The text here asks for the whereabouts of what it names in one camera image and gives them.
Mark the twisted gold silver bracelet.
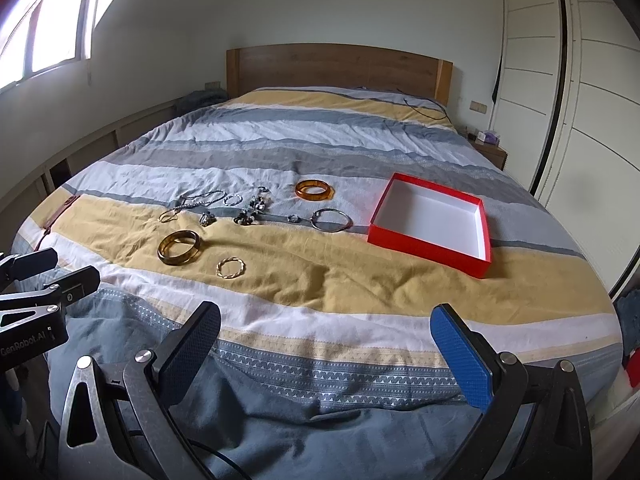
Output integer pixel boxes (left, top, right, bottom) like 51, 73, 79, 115
216, 256, 248, 280

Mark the dark brown wide bangle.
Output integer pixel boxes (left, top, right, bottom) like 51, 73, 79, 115
156, 230, 202, 266

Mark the thin wire hoop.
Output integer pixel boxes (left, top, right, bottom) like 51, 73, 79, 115
158, 209, 179, 223

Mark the silver chain bracelet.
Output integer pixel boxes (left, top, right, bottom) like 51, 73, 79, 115
174, 188, 227, 212

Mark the small twisted silver hoop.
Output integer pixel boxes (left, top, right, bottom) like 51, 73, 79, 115
224, 194, 243, 207

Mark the thin silver bangle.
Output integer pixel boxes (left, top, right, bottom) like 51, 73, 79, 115
309, 208, 352, 233

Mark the amber orange bangle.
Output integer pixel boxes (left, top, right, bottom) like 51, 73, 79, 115
294, 179, 334, 202

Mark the silver brooch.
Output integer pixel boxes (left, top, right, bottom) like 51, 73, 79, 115
198, 211, 217, 226

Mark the red jewelry box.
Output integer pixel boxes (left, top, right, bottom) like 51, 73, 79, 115
367, 172, 491, 278

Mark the striped bed duvet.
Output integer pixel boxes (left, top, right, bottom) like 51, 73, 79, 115
12, 87, 623, 479

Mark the dark folded blanket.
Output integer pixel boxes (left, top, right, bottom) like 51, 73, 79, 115
174, 88, 229, 116

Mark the wooden nightstand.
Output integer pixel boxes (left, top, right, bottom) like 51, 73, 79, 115
468, 134, 508, 170

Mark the window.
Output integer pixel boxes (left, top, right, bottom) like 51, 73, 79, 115
1, 0, 114, 90

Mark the purple tissue box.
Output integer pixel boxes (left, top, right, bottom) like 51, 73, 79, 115
476, 130, 500, 145

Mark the white sliding wardrobe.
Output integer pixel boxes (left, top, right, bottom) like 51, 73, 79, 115
490, 0, 639, 296

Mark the wooden headboard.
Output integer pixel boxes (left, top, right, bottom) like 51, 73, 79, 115
226, 44, 454, 105

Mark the black cable on bed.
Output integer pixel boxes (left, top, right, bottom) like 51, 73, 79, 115
357, 86, 454, 123

